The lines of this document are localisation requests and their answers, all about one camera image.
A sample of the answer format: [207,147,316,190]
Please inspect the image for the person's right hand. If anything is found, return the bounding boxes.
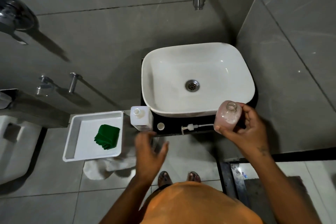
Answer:
[215,103,271,159]

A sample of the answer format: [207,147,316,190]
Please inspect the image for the person's left hand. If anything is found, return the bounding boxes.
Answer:
[135,131,169,180]

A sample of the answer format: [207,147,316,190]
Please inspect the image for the pink glass soap bottle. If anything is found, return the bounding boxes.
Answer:
[214,100,243,134]

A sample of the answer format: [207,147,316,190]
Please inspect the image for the person's left forearm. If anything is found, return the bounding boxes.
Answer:
[99,175,155,224]

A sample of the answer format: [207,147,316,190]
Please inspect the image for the person's right forearm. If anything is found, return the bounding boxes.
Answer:
[244,152,322,224]

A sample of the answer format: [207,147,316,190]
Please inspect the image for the person's left sandalled foot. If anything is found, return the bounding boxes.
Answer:
[157,171,173,188]

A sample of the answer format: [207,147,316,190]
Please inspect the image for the person's sandalled foot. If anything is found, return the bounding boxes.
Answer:
[187,171,201,183]
[157,171,173,188]

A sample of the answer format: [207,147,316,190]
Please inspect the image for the white square refill bottle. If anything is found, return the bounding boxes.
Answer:
[130,106,154,131]

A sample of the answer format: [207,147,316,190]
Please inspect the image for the white pump dispenser head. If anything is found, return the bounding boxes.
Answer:
[181,123,216,134]

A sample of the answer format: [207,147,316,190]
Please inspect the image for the person's right sandalled foot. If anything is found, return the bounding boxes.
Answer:
[187,171,201,183]

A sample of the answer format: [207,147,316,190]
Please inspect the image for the green folded cloth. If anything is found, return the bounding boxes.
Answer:
[94,124,121,150]

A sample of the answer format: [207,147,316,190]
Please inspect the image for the metal sink drain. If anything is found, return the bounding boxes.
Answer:
[185,79,200,92]

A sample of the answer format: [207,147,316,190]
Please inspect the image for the white ceramic sink basin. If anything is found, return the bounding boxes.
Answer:
[141,42,256,118]

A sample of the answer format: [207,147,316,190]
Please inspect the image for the white crumpled towel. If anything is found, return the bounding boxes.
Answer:
[83,150,137,180]

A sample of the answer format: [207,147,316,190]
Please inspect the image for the person's orange shirt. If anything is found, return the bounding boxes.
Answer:
[140,182,263,224]

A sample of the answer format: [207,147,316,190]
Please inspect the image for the dark floor mat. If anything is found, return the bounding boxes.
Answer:
[244,176,309,224]

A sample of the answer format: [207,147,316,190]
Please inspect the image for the white plastic tray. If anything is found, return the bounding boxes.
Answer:
[62,111,124,162]

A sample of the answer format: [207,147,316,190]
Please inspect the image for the chrome angle valve tap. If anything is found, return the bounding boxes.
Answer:
[36,75,54,96]

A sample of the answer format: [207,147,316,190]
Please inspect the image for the white toilet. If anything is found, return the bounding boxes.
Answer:
[0,115,43,185]

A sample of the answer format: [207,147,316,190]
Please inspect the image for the metal door frame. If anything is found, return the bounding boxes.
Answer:
[216,147,336,207]

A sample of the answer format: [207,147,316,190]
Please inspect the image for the chrome wall rod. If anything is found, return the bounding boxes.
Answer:
[68,73,82,93]

